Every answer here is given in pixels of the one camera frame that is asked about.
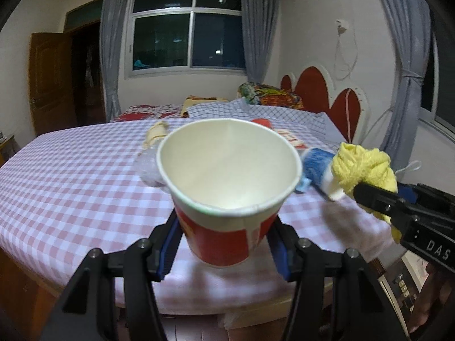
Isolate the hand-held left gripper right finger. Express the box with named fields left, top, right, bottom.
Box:
left=270, top=217, right=409, bottom=341

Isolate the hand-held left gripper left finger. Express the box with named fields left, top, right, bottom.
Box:
left=41, top=213, right=182, bottom=341

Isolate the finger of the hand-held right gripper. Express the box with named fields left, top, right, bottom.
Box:
left=353, top=182, right=418, bottom=223
left=397, top=184, right=455, bottom=217

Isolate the yellow cloth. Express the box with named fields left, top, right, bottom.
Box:
left=330, top=142, right=402, bottom=246

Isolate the red white paper cup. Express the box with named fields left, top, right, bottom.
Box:
left=156, top=118, right=302, bottom=267

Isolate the person's right hand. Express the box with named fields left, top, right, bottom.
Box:
left=410, top=263, right=455, bottom=334

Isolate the white appliance with buttons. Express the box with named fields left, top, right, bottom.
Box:
left=370, top=254, right=427, bottom=341

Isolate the clear crumpled plastic bag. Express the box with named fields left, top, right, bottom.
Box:
left=134, top=146, right=168, bottom=188

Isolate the side window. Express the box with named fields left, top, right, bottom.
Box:
left=419, top=25, right=455, bottom=130

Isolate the beige crumpled wrapper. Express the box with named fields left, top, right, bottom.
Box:
left=142, top=121, right=170, bottom=150

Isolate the blue grid quilt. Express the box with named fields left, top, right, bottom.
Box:
left=187, top=99, right=342, bottom=147

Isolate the red white headboard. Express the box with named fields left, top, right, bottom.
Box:
left=280, top=65, right=372, bottom=146

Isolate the grey tied curtain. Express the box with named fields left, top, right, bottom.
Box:
left=369, top=0, right=433, bottom=166

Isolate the red floral blanket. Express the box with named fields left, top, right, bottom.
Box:
left=112, top=104, right=189, bottom=123

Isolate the colourful printed pillow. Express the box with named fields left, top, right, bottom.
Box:
left=237, top=82, right=305, bottom=111

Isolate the yellow patterned pillow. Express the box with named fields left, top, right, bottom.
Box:
left=181, top=95, right=230, bottom=118

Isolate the wooden side table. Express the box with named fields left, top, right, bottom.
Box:
left=0, top=133, right=19, bottom=167

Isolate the brown wooden door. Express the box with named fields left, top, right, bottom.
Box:
left=28, top=33, right=77, bottom=136

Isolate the large sliding window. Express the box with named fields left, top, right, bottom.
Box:
left=124, top=0, right=249, bottom=79

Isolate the white string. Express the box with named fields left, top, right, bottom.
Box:
left=394, top=161, right=422, bottom=181

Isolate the white hanging cable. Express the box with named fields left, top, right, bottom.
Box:
left=333, top=32, right=359, bottom=82

